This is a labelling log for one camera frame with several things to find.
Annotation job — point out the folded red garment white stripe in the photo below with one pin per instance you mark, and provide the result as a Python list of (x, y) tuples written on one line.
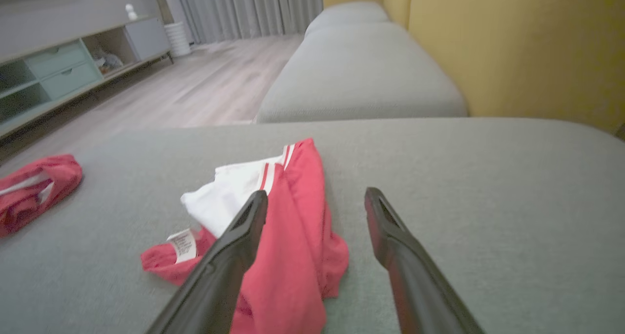
[(53, 177)]

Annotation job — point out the small pale clutter pile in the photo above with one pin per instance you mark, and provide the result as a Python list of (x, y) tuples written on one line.
[(108, 61)]

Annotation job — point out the TV cabinet with mint drawers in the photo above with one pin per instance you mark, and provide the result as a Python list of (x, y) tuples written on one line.
[(63, 70)]

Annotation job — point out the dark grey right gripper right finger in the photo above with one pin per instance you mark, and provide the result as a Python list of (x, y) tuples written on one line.
[(415, 285)]

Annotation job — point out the small grey sofa seat cushion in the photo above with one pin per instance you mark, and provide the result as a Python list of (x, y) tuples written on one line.
[(349, 12)]

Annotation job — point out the small white figurine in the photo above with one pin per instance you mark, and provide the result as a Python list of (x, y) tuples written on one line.
[(131, 12)]

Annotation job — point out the grey pleated curtain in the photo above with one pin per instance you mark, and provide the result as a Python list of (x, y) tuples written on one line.
[(244, 9)]

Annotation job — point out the red garment with white trim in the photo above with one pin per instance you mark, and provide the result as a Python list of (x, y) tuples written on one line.
[(298, 256)]

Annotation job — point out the white ribbed plant pot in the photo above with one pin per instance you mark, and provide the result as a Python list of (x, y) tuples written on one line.
[(177, 40)]

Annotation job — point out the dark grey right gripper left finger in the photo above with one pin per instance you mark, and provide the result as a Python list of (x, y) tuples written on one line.
[(219, 280)]

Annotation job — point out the grey sofa chaise seat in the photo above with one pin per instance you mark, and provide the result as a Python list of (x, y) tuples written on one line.
[(488, 187)]

